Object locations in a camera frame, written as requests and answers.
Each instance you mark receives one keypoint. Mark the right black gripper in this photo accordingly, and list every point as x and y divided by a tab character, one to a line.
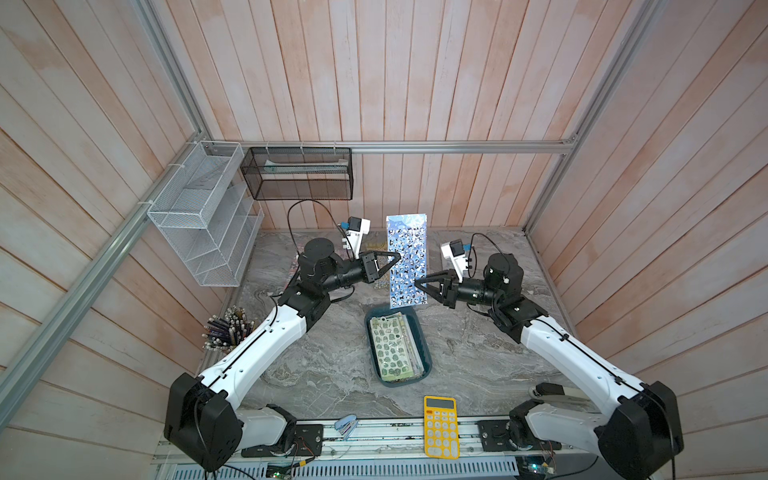
447	297

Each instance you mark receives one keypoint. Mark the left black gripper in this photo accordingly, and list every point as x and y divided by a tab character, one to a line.
370	267

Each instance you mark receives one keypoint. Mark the teal storage tray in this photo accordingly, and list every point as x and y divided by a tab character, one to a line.
420	339

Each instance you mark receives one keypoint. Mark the blue penguin sticker sheet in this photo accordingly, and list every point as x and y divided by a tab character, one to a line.
406	235

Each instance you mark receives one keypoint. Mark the yellow green sticker sheet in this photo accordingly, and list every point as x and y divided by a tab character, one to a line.
377	245

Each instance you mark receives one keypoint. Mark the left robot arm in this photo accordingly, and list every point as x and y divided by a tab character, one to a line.
203	418

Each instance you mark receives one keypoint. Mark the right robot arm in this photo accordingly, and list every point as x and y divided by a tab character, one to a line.
636	428

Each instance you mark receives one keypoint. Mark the green sticker sheet in tray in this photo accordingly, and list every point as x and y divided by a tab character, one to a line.
392	347

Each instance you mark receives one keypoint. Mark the black mesh basket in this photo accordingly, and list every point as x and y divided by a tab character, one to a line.
299	173

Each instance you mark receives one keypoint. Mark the yellow calculator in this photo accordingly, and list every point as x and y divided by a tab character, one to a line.
441	437

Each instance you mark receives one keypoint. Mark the blue stapler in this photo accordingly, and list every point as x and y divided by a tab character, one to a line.
346	425

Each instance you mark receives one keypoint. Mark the pencil holder with pencils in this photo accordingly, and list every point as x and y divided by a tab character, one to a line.
224	333

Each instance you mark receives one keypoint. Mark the green circuit board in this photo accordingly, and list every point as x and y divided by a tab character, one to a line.
533	468

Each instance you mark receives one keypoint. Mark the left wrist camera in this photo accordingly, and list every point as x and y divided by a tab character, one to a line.
354	229

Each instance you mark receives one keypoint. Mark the aluminium wall rail back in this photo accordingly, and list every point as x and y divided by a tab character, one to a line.
427	147

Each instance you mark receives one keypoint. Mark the aluminium wall rail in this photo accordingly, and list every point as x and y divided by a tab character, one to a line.
38	353
427	147

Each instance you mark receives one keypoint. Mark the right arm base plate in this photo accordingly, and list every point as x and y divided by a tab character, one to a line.
495	435

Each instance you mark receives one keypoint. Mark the aluminium front rail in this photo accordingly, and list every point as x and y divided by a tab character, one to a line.
398	438

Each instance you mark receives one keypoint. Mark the white wire mesh shelf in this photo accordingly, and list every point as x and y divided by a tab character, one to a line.
208	215

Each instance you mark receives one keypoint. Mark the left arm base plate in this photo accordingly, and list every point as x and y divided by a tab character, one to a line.
302	440

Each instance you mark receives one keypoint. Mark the white vented cable duct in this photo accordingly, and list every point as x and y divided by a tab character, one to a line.
415	468

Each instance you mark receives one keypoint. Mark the aluminium wall rail left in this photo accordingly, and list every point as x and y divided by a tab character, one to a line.
38	353

